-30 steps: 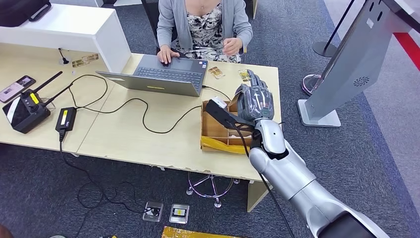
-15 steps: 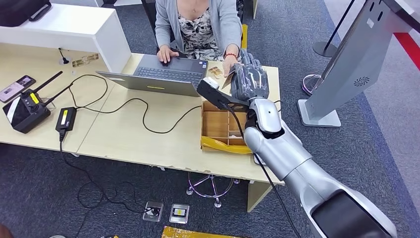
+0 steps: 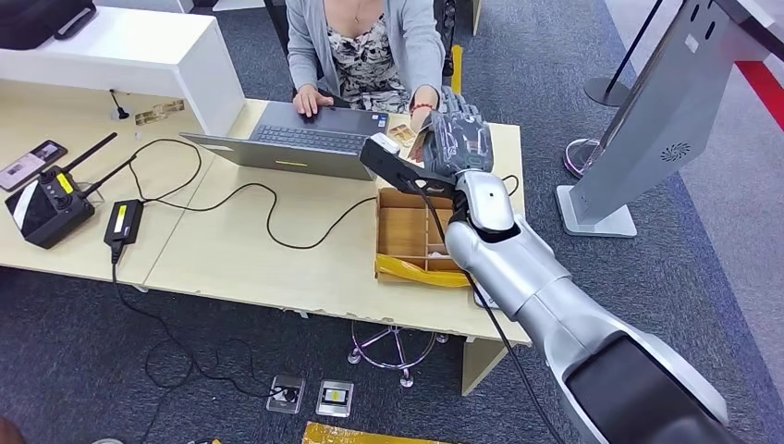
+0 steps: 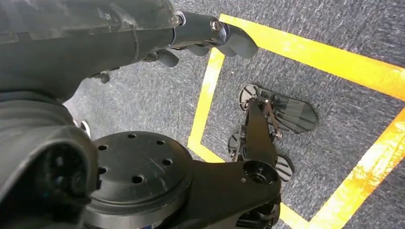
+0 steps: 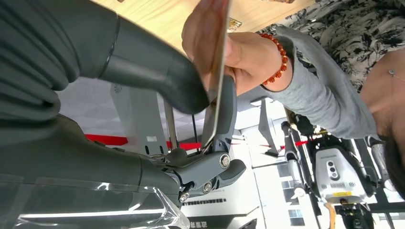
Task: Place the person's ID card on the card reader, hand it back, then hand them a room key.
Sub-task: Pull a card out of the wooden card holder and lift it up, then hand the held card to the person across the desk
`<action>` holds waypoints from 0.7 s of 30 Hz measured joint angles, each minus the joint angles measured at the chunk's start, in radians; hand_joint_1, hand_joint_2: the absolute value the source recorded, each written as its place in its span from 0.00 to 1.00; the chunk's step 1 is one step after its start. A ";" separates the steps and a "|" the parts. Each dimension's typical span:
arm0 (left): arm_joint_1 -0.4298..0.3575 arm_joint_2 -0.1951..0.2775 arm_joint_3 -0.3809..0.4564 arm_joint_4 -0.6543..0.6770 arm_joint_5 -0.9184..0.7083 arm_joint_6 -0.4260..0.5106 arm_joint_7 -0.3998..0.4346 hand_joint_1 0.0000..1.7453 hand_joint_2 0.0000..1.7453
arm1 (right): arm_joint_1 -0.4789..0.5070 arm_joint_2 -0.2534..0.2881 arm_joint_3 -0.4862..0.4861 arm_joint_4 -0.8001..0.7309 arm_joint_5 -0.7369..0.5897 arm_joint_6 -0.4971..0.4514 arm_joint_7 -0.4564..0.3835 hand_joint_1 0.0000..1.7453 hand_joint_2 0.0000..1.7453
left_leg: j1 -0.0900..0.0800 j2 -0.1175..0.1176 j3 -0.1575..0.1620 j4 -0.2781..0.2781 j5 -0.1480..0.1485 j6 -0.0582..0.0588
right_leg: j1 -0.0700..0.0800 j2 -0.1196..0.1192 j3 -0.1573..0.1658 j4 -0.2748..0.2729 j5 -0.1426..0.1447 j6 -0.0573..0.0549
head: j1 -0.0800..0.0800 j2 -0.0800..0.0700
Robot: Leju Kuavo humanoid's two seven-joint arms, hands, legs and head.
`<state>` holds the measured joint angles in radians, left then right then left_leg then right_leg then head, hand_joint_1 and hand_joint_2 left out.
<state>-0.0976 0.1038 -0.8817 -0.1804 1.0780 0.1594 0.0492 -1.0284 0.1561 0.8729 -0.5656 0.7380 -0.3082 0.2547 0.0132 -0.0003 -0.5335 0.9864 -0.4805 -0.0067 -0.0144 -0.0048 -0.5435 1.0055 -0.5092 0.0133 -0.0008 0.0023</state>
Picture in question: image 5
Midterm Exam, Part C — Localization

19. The gold patterned card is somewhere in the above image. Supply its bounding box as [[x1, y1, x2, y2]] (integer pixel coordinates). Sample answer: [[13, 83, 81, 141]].
[[227, 17, 243, 33]]

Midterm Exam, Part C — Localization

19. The person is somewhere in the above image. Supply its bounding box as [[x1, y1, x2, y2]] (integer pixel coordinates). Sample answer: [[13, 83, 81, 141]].
[[181, 0, 405, 200]]

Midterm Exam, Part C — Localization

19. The wide red band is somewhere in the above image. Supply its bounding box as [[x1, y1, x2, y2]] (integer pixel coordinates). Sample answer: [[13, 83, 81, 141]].
[[85, 134, 202, 151]]

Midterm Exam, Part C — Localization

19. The clear plastic film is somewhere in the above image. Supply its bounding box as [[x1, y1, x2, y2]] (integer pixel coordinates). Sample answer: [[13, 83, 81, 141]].
[[12, 175, 191, 229]]

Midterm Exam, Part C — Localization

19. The silver kiosk stand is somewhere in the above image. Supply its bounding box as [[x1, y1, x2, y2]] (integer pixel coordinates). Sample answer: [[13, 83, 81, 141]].
[[110, 83, 170, 156]]

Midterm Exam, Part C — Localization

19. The grey angled floor stand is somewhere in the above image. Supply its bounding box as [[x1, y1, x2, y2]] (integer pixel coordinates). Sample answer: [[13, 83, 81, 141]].
[[250, 98, 281, 159]]

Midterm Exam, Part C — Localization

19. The black pole stanchion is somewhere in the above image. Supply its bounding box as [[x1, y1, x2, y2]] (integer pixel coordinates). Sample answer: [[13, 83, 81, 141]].
[[191, 114, 199, 151]]

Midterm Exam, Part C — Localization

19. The thin red barrier belt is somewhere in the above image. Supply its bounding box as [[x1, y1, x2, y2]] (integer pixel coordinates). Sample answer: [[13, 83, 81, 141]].
[[259, 140, 309, 150]]

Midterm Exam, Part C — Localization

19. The light wooden desk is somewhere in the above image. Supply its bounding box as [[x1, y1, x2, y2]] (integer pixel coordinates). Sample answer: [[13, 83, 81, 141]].
[[92, 0, 317, 55]]

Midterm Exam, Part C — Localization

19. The grey background humanoid robot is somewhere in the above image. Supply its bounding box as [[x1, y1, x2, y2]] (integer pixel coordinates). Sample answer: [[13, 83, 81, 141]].
[[280, 114, 398, 229]]

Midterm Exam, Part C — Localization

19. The red bead bracelet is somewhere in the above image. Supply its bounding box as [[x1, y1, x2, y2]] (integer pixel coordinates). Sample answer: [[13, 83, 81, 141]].
[[258, 32, 289, 86]]

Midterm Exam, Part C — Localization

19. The thin pendant necklace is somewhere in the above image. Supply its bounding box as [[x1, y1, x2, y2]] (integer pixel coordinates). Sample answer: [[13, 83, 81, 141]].
[[387, 68, 405, 83]]

